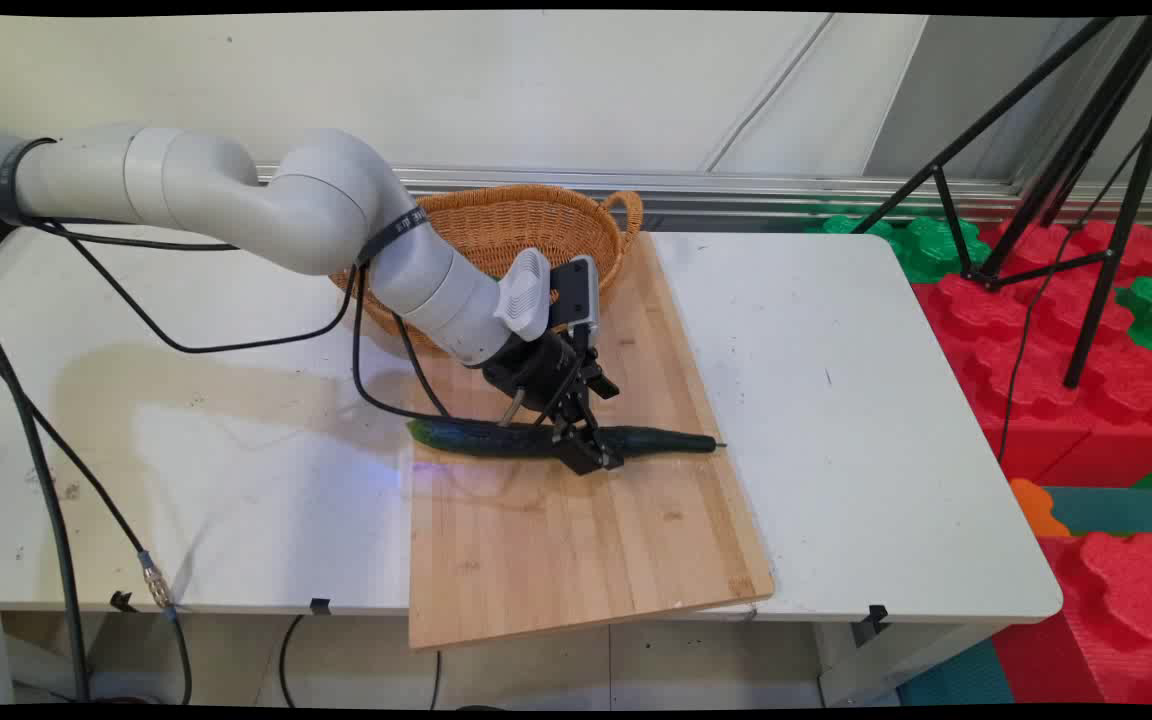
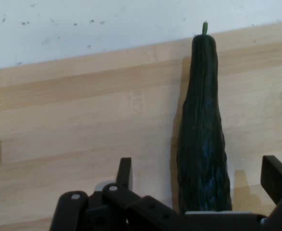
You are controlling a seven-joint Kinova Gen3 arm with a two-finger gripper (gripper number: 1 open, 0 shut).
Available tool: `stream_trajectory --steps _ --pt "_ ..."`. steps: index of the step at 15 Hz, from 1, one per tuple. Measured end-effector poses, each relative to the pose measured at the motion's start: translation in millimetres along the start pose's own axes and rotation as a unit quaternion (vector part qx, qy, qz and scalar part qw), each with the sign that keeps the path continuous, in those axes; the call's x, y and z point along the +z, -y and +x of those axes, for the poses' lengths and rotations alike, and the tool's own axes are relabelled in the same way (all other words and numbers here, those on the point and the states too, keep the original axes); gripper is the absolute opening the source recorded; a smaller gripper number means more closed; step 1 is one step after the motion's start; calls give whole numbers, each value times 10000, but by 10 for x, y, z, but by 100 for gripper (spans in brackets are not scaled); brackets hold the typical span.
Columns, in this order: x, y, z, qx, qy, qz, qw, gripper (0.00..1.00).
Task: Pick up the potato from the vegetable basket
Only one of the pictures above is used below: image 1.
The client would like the long dark green cucumber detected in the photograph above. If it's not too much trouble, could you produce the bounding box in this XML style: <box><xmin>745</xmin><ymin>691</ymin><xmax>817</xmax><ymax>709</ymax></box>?
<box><xmin>406</xmin><ymin>417</ymin><xmax>728</xmax><ymax>462</ymax></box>

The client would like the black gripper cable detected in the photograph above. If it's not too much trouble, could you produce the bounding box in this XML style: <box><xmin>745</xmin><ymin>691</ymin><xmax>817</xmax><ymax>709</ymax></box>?
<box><xmin>351</xmin><ymin>268</ymin><xmax>455</xmax><ymax>423</ymax></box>

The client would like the white ribbed camera mount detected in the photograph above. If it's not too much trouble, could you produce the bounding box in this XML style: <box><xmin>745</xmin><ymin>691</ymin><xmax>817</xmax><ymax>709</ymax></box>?
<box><xmin>493</xmin><ymin>247</ymin><xmax>553</xmax><ymax>342</ymax></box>

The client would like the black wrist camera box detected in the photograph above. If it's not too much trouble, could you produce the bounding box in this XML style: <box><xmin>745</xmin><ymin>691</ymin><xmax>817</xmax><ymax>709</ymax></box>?
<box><xmin>548</xmin><ymin>255</ymin><xmax>603</xmax><ymax>341</ymax></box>

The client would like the thin black tripod cable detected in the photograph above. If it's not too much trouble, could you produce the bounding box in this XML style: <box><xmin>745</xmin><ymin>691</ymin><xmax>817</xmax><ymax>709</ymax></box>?
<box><xmin>996</xmin><ymin>125</ymin><xmax>1152</xmax><ymax>466</ymax></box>

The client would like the thick black cable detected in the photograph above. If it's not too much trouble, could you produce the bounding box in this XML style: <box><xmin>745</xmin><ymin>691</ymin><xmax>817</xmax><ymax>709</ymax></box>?
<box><xmin>0</xmin><ymin>288</ymin><xmax>93</xmax><ymax>704</ymax></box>

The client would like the bamboo cutting board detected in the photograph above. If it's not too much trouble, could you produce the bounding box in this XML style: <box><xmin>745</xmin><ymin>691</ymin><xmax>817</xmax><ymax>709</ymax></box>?
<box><xmin>406</xmin><ymin>232</ymin><xmax>776</xmax><ymax>652</ymax></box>

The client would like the black tripod stand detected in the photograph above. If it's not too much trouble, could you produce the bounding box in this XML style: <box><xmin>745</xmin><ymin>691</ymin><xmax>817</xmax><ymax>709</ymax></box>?
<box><xmin>850</xmin><ymin>14</ymin><xmax>1152</xmax><ymax>391</ymax></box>

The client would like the woven wicker basket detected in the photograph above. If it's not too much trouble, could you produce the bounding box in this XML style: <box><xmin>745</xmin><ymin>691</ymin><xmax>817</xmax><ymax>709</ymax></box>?
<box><xmin>329</xmin><ymin>184</ymin><xmax>645</xmax><ymax>353</ymax></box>

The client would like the black velcro strap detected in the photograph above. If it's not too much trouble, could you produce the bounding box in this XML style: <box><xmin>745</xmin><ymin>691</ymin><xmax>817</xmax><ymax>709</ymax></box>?
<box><xmin>354</xmin><ymin>205</ymin><xmax>433</xmax><ymax>269</ymax></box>
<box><xmin>0</xmin><ymin>137</ymin><xmax>59</xmax><ymax>228</ymax></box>

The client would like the teal foam mat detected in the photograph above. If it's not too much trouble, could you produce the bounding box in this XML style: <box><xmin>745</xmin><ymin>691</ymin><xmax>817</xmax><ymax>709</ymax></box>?
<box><xmin>1044</xmin><ymin>486</ymin><xmax>1152</xmax><ymax>537</ymax></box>

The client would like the thin black looping arm cable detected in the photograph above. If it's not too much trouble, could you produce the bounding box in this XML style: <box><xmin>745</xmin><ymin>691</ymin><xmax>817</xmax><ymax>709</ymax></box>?
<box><xmin>0</xmin><ymin>183</ymin><xmax>361</xmax><ymax>355</ymax></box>

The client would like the orange foam piece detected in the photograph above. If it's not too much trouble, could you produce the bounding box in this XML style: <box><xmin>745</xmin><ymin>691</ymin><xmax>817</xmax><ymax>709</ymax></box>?
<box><xmin>1009</xmin><ymin>478</ymin><xmax>1074</xmax><ymax>539</ymax></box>

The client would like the large red foam block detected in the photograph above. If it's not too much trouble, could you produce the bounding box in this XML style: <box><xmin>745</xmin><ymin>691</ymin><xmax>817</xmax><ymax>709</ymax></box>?
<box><xmin>911</xmin><ymin>220</ymin><xmax>1152</xmax><ymax>488</ymax></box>

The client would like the black cable under table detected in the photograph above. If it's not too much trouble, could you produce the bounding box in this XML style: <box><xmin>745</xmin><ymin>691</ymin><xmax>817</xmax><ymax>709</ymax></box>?
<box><xmin>278</xmin><ymin>614</ymin><xmax>307</xmax><ymax>708</ymax></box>

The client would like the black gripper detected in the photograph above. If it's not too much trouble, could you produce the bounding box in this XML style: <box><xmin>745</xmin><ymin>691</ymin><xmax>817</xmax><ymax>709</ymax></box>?
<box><xmin>481</xmin><ymin>328</ymin><xmax>627</xmax><ymax>477</ymax></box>

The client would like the white table leg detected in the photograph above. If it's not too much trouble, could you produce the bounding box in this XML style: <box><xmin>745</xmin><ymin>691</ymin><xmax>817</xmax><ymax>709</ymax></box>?
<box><xmin>814</xmin><ymin>620</ymin><xmax>1012</xmax><ymax>707</ymax></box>

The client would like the black cable with metal connector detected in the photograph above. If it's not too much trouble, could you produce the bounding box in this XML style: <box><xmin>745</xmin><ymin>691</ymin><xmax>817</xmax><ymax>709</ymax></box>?
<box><xmin>6</xmin><ymin>380</ymin><xmax>194</xmax><ymax>706</ymax></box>

